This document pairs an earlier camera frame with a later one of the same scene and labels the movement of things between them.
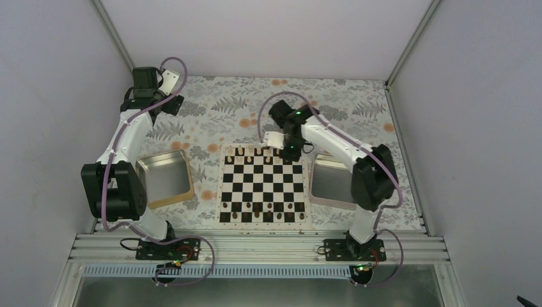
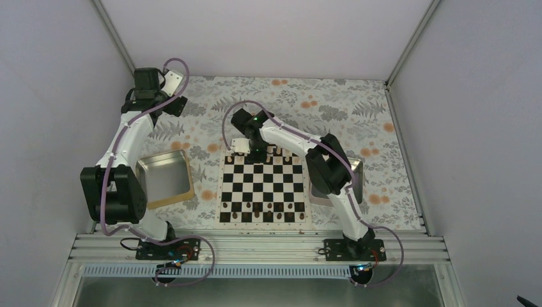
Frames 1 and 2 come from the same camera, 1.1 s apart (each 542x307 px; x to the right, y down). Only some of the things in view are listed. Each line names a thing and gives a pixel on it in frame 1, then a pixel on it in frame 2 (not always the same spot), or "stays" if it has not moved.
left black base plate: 181,250 stays
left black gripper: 173,106 stays
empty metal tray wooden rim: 167,177 stays
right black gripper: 293,156 → 261,158
